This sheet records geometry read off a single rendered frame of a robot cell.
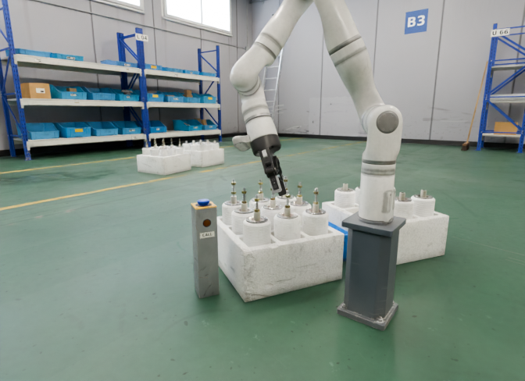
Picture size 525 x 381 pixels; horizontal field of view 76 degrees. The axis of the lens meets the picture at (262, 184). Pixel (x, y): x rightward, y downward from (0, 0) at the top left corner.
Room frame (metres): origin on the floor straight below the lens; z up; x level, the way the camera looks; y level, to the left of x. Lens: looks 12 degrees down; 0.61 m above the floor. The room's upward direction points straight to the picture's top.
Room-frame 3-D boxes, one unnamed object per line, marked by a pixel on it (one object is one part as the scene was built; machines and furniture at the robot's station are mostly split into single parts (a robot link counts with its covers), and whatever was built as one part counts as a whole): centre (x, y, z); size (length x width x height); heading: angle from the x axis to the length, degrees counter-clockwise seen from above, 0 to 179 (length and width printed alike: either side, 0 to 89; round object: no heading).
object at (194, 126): (6.80, 1.51, 0.36); 0.50 x 0.38 x 0.21; 52
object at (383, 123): (0.94, -0.33, 0.54); 0.09 x 0.09 x 0.17; 0
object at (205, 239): (1.05, 0.19, 0.16); 0.07 x 0.07 x 0.31; 24
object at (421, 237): (1.47, -0.54, 0.09); 0.39 x 0.39 x 0.18; 22
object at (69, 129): (5.03, 2.85, 0.36); 0.50 x 0.38 x 0.21; 54
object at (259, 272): (1.24, -0.04, 0.09); 0.39 x 0.39 x 0.18; 24
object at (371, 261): (0.94, -0.33, 0.15); 0.15 x 0.15 x 0.30; 53
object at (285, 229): (1.13, -0.09, 0.16); 0.10 x 0.10 x 0.18
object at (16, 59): (5.95, 2.21, 0.97); 3.68 x 0.64 x 1.94; 143
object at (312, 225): (1.18, -0.20, 0.16); 0.10 x 0.10 x 0.18
